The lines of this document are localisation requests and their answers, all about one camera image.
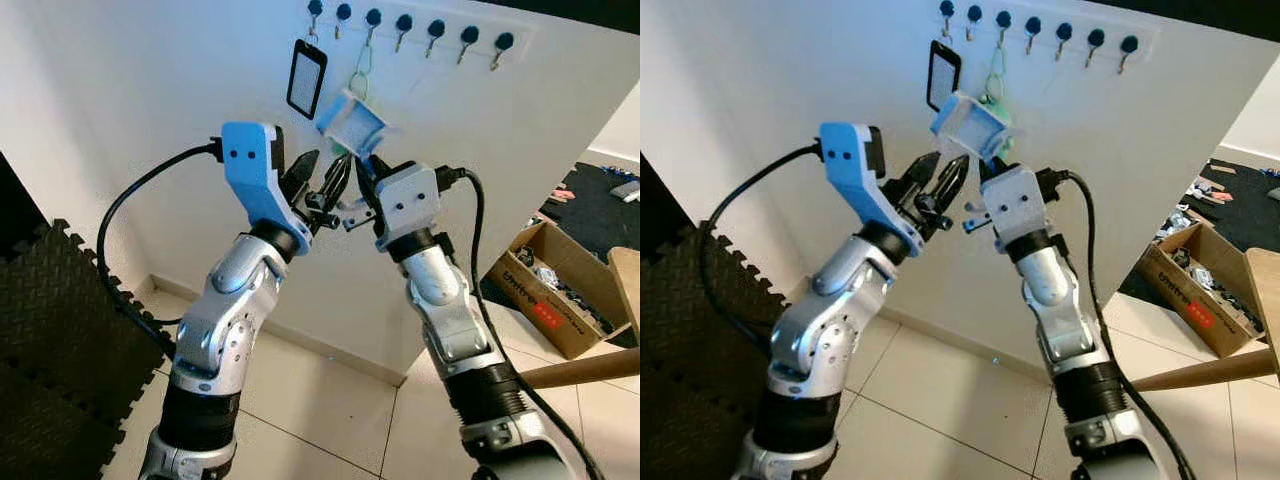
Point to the black foam puzzle mat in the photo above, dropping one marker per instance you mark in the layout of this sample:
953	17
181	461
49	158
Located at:
60	340
690	370

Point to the black framed card tag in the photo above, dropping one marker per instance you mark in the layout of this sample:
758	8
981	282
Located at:
943	75
306	78

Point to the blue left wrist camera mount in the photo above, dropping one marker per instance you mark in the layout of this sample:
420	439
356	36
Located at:
850	165
250	165

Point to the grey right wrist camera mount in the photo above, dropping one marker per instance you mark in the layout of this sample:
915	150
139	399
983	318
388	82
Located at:
410	200
1020	205

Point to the brown cardboard box red label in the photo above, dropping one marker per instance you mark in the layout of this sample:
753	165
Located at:
540	310
1190	310

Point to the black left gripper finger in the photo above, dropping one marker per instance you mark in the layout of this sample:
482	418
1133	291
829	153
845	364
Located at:
953	185
918	180
337	182
303	173

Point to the black knob metal hook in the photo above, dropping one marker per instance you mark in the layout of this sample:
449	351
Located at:
314	8
1129	44
1063	30
343	12
1032	23
1003	18
373	17
436	28
946	8
1096	37
403	22
468	35
973	14
504	42

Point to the white hook rack rail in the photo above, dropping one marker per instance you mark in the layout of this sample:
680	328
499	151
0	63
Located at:
1048	24
420	22

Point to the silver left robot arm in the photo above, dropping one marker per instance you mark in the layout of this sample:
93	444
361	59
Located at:
830	330
225	330

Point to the black floor mat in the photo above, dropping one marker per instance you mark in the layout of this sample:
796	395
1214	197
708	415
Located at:
590	215
1250	215

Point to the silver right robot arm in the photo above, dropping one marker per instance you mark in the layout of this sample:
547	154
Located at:
1060	300
445	300

